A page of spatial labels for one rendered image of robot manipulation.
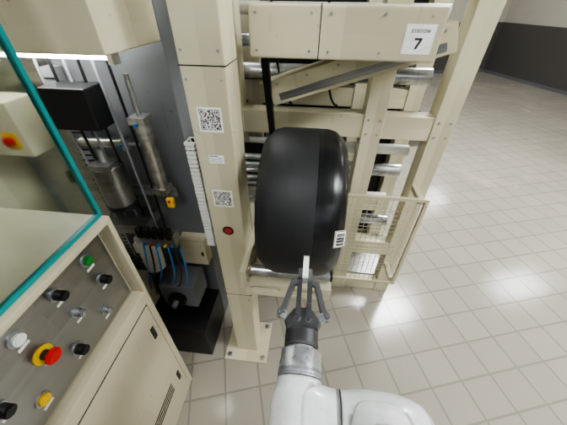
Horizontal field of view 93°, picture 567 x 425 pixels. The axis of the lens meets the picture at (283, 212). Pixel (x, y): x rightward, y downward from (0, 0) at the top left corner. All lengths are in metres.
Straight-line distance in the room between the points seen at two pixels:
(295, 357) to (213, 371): 1.38
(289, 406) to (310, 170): 0.57
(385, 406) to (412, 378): 1.47
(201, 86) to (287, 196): 0.39
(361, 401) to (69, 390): 0.84
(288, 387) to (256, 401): 1.28
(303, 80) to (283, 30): 0.23
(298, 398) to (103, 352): 0.72
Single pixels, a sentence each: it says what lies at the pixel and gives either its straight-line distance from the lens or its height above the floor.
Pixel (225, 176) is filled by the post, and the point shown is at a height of 1.32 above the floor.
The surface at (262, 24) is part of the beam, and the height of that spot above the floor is 1.73.
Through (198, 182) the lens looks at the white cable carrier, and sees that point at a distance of 1.02.
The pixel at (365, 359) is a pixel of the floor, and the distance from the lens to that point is 2.02.
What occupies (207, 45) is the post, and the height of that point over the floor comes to 1.70.
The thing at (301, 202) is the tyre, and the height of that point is 1.33.
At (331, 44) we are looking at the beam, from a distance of 1.04.
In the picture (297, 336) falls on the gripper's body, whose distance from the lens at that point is 0.64.
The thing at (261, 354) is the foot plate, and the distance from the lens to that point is 1.95.
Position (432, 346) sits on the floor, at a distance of 2.22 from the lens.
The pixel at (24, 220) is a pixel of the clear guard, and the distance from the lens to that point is 0.84.
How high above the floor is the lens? 1.80
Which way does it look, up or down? 39 degrees down
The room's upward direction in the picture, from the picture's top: 1 degrees clockwise
